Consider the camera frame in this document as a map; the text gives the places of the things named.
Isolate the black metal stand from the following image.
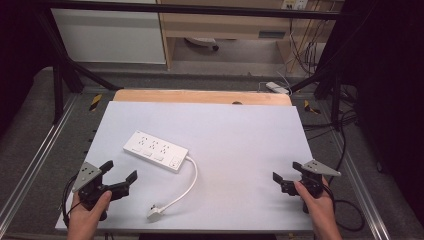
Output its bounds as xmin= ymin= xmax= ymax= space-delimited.
xmin=34 ymin=6 xmax=125 ymax=125
xmin=289 ymin=13 xmax=346 ymax=132

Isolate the black metal crossbar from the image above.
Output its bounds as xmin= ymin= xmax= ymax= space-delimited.
xmin=39 ymin=0 xmax=346 ymax=20

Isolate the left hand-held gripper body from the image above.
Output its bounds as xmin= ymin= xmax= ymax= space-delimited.
xmin=72 ymin=161 xmax=116 ymax=222

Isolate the black floor cable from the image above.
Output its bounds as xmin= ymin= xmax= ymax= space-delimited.
xmin=301 ymin=109 xmax=360 ymax=185

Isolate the white cabinet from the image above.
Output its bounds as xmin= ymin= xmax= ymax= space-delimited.
xmin=50 ymin=7 xmax=167 ymax=65

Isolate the white power strip cable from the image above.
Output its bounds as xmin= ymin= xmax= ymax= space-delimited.
xmin=159 ymin=155 xmax=199 ymax=212

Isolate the person's right hand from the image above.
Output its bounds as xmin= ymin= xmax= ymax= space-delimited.
xmin=293 ymin=177 xmax=337 ymax=228

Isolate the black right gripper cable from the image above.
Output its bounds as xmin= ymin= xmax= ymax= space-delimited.
xmin=322 ymin=183 xmax=366 ymax=233

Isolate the aluminium rail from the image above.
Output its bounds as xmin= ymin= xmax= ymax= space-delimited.
xmin=0 ymin=93 xmax=82 ymax=232
xmin=328 ymin=128 xmax=392 ymax=240

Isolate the white plug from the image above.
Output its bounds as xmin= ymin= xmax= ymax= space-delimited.
xmin=146 ymin=205 xmax=165 ymax=224

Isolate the office chair base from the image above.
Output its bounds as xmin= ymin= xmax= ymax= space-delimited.
xmin=184 ymin=36 xmax=221 ymax=52

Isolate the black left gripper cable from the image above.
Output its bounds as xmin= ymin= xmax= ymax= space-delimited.
xmin=61 ymin=174 xmax=83 ymax=228

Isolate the light wooden desk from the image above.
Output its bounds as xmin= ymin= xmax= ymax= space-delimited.
xmin=156 ymin=0 xmax=346 ymax=70

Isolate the bundle of hanging cables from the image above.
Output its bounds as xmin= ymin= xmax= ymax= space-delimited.
xmin=288 ymin=18 xmax=323 ymax=76

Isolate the white wall socket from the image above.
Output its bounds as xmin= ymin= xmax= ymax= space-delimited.
xmin=281 ymin=0 xmax=309 ymax=11

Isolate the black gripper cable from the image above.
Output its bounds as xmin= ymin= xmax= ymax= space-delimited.
xmin=322 ymin=183 xmax=366 ymax=233
xmin=61 ymin=174 xmax=83 ymax=228

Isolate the white table board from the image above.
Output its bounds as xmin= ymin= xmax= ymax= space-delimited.
xmin=54 ymin=101 xmax=316 ymax=233

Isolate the wooden board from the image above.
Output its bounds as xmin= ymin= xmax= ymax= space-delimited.
xmin=112 ymin=88 xmax=293 ymax=107

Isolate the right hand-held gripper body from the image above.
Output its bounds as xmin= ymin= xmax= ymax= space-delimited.
xmin=293 ymin=159 xmax=342 ymax=215

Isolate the dark curtain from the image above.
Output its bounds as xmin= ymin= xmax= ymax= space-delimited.
xmin=0 ymin=0 xmax=56 ymax=136
xmin=341 ymin=0 xmax=424 ymax=229

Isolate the person's left hand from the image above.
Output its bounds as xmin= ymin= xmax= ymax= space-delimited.
xmin=67 ymin=190 xmax=113 ymax=233

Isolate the small white floor power strip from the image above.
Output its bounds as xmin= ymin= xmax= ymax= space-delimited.
xmin=265 ymin=81 xmax=290 ymax=96

